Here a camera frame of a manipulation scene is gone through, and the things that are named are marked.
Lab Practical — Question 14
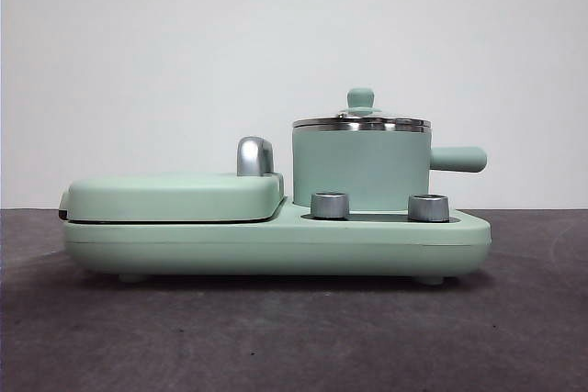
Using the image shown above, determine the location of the chrome griddle cover handle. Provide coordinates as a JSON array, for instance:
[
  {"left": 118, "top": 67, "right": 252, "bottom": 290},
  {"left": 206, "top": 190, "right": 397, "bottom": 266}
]
[{"left": 236, "top": 136, "right": 277, "bottom": 178}]

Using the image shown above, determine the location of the mint green griddle cover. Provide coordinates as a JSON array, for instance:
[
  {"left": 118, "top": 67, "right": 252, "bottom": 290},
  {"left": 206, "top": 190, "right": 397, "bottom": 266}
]
[{"left": 58, "top": 171, "right": 287, "bottom": 224}]

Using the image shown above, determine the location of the silver control knob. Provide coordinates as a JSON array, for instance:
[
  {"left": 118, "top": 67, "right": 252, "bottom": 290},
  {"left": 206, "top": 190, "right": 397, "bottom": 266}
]
[
  {"left": 310, "top": 191, "right": 352, "bottom": 220},
  {"left": 407, "top": 193, "right": 451, "bottom": 223}
]

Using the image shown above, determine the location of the glass lid with green knob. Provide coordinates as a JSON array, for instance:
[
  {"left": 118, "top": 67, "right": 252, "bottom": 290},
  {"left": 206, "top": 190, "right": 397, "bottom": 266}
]
[{"left": 292, "top": 86, "right": 433, "bottom": 131}]

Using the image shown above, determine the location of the mint green handled steamer pot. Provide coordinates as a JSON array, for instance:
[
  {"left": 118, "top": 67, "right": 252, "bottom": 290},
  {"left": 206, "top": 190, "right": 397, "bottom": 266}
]
[{"left": 291, "top": 121, "right": 489, "bottom": 210}]

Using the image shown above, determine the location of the mint green breakfast machine base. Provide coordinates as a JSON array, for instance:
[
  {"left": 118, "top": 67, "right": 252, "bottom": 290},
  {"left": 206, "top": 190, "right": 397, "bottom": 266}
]
[{"left": 62, "top": 196, "right": 492, "bottom": 285}]

